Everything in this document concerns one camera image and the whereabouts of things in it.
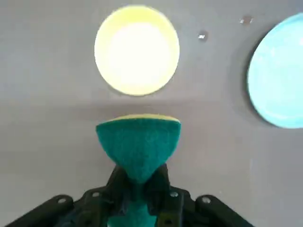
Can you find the green and yellow sponge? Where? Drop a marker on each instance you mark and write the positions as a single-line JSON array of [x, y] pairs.
[[137, 142]]

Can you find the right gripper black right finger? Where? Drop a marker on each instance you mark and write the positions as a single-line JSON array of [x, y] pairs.
[[175, 203]]

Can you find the pale green plate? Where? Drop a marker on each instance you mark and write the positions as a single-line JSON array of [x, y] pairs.
[[279, 75]]

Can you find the small yellow dish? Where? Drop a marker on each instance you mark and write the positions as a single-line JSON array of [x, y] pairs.
[[136, 50]]

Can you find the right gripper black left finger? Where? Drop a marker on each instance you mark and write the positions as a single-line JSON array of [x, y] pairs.
[[94, 201]]

